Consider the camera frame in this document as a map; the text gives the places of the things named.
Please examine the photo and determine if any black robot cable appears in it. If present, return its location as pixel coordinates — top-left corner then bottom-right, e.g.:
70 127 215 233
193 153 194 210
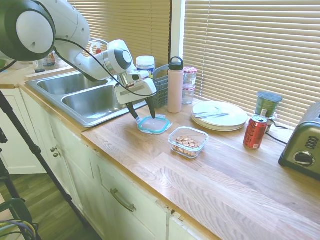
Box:
52 37 153 97

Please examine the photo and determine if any metal bar cabinet handle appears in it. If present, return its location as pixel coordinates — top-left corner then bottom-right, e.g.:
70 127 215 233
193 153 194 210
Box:
109 188 137 213

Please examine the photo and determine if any colourful printed container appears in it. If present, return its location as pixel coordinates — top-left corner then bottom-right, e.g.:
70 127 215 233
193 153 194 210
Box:
43 50 57 69

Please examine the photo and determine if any chrome faucet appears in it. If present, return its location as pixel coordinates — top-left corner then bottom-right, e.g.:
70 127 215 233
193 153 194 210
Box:
87 38 111 50

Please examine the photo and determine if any green plastic tub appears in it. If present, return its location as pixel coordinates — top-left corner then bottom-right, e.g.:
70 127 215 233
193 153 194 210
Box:
255 91 284 118

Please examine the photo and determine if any stainless steel toaster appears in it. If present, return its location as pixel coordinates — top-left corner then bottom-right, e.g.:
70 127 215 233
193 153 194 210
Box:
278 101 320 181

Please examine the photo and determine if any clear lid with teal seal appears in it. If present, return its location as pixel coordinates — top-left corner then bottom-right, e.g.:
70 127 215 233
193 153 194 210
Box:
134 113 174 135

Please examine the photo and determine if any white dinner plate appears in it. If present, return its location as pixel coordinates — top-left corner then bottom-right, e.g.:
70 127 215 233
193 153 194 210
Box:
191 112 249 132
191 101 249 127

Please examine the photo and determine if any white kitchen cabinet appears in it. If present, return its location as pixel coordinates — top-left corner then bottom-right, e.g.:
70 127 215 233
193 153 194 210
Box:
0 83 219 240

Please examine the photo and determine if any metal table knife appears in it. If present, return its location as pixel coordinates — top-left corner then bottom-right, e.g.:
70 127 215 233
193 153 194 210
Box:
197 112 230 119

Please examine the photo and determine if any wide beige window blind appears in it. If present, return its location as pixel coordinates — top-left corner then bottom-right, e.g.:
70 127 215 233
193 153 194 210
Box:
184 0 320 129

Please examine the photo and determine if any black camera stand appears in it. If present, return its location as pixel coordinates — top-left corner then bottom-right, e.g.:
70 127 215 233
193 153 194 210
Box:
0 89 87 240

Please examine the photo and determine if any square glass food container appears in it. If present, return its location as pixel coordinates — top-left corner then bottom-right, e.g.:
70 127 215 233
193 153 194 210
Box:
167 126 210 159

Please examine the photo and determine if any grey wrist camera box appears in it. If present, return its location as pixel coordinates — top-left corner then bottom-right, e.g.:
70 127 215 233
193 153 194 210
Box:
128 70 151 82

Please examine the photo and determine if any black toaster power cord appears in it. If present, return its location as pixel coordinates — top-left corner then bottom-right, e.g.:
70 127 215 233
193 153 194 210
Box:
264 119 296 146

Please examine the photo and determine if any stainless steel sink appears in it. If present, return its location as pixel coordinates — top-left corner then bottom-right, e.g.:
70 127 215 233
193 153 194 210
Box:
24 69 149 129

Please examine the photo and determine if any clear spray bottle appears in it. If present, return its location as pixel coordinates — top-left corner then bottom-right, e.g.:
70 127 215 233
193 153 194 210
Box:
89 41 105 57

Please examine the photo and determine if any pink bottle with black cap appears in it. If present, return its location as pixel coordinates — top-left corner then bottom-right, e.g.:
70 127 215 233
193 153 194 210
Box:
167 56 184 114

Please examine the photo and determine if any grey plastic cutlery basket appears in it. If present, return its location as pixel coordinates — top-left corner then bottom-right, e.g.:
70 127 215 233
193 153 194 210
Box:
152 64 171 109

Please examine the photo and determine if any red cola can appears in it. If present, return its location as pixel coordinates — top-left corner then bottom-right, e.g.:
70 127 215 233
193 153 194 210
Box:
243 115 269 150

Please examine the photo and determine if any white canister blue label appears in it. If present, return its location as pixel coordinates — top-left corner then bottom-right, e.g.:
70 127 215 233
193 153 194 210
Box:
136 55 156 80

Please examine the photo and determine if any multicolour cable bundle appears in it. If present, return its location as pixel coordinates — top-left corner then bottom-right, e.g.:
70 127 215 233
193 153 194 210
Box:
0 219 40 240

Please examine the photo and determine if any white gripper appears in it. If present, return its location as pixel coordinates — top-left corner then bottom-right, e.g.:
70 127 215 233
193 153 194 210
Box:
114 77 158 121

